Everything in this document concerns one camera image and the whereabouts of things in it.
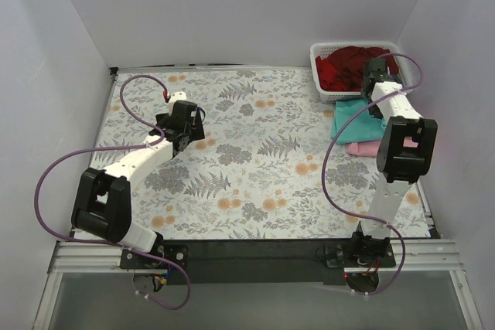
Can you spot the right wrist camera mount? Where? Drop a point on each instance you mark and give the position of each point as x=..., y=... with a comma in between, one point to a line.
x=376, y=70

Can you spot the folded pink t shirt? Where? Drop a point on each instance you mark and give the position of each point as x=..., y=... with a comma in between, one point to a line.
x=363, y=149

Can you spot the floral table cloth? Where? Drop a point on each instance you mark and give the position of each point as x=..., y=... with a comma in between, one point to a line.
x=265, y=168

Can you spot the dark red t shirt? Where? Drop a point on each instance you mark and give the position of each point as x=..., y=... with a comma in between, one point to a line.
x=347, y=67

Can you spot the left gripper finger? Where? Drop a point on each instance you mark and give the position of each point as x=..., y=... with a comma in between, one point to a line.
x=196, y=131
x=163, y=121

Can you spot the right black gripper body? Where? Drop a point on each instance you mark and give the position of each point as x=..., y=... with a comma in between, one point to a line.
x=373, y=69

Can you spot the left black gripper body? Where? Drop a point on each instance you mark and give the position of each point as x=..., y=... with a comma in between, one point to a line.
x=197, y=127

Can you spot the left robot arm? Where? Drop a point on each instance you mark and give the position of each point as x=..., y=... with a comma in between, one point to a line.
x=103, y=202

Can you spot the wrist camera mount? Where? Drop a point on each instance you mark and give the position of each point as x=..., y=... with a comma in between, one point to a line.
x=376, y=70
x=182, y=111

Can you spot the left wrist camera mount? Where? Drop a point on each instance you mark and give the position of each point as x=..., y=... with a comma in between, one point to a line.
x=182, y=111

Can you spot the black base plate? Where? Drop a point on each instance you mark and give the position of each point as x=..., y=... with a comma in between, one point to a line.
x=272, y=261

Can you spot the teal t shirt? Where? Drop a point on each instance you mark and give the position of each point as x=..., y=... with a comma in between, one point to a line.
x=363, y=128

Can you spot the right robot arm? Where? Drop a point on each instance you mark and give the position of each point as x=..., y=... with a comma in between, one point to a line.
x=404, y=155

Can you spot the bright red t shirt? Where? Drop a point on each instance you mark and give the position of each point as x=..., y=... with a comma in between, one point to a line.
x=327, y=74

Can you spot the white plastic laundry basket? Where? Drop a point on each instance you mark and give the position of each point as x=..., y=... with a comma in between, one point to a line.
x=325, y=49

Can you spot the aluminium front rail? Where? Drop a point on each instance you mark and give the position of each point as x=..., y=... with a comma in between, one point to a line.
x=420, y=255

